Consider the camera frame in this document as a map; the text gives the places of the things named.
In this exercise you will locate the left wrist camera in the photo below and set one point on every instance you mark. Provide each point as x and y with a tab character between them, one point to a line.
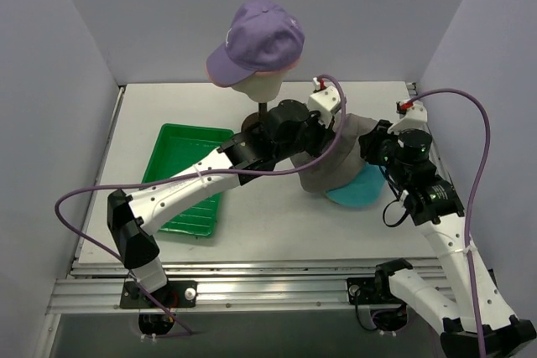
326	100

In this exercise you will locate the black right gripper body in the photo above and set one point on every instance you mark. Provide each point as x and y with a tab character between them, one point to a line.
373	145

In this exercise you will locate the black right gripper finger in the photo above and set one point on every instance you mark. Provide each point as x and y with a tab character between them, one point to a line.
373	140
370	156

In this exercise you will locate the teal cap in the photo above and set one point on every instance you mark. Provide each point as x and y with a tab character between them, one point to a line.
362	191

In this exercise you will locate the grey cap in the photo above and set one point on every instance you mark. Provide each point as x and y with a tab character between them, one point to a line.
343	163

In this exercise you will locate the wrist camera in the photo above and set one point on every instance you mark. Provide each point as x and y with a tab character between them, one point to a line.
412	115
326	100

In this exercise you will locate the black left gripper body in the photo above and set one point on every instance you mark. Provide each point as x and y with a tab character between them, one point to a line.
318	132

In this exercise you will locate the mannequin head stand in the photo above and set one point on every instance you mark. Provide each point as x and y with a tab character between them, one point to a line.
262	88

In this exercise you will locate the pink baseball cap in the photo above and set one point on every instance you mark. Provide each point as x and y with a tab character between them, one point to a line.
236	74

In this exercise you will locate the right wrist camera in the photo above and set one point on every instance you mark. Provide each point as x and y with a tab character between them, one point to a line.
412	115

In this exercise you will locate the green plastic tray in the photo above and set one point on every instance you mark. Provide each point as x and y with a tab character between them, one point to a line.
176	148

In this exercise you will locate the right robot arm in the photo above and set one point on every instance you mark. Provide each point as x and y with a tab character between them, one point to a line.
477	321

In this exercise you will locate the purple baseball cap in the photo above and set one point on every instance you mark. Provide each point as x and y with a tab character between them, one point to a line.
262	38

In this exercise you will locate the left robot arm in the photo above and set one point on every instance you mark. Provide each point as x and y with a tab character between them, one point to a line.
289	128

